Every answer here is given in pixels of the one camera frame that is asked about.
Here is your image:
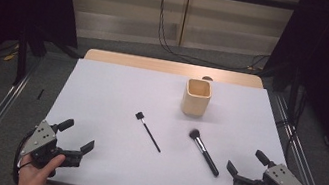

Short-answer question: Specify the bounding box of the black metal stand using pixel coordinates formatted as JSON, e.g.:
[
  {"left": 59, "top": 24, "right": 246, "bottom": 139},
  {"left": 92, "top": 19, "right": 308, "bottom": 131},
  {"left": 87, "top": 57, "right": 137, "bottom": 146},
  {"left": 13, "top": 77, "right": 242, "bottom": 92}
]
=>
[
  {"left": 283, "top": 64, "right": 305, "bottom": 123},
  {"left": 11, "top": 22, "right": 85, "bottom": 96}
]

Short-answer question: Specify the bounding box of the white table mat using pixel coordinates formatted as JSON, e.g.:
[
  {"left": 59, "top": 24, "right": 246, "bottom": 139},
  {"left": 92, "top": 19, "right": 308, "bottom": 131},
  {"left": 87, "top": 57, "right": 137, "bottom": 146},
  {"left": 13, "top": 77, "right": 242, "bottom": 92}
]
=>
[{"left": 14, "top": 50, "right": 324, "bottom": 185}]

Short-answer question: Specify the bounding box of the left hand-held gripper cable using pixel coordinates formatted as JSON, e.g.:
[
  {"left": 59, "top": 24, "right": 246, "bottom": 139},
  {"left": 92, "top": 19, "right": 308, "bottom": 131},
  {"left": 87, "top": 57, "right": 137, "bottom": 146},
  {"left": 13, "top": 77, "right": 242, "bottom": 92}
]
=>
[{"left": 11, "top": 128, "right": 36, "bottom": 185}]

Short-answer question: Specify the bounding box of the yellow floor cable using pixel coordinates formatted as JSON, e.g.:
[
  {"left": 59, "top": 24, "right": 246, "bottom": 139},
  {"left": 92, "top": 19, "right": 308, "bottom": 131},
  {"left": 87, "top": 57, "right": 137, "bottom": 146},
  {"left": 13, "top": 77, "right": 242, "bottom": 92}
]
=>
[{"left": 2, "top": 42, "right": 21, "bottom": 64}]

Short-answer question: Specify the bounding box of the thick powder makeup brush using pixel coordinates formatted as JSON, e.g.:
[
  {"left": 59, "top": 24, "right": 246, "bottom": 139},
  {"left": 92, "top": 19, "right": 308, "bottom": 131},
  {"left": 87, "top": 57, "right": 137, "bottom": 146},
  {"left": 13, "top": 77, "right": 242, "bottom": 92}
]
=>
[{"left": 182, "top": 127, "right": 226, "bottom": 179}]

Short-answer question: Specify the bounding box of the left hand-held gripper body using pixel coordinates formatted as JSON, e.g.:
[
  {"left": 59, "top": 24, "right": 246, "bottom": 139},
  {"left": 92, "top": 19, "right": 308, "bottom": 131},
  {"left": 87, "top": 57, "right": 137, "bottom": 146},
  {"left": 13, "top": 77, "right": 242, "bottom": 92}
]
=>
[{"left": 16, "top": 117, "right": 89, "bottom": 184}]

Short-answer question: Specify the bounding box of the person's left hand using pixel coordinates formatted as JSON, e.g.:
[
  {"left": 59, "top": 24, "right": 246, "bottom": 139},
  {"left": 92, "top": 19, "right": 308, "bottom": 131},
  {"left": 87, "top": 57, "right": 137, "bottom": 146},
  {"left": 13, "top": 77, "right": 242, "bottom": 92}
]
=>
[{"left": 15, "top": 147, "right": 68, "bottom": 185}]

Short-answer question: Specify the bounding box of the thin black makeup brush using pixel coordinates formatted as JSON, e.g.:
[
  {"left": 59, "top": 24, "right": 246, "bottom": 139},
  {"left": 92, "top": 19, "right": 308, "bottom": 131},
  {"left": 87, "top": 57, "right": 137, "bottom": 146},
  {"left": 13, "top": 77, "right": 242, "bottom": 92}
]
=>
[{"left": 129, "top": 110, "right": 168, "bottom": 154}]

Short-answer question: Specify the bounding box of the beige square cup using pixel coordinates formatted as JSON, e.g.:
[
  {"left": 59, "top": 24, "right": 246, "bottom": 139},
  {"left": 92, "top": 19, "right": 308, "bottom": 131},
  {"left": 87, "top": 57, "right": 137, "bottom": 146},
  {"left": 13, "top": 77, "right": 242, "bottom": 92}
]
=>
[{"left": 178, "top": 76, "right": 215, "bottom": 120}]

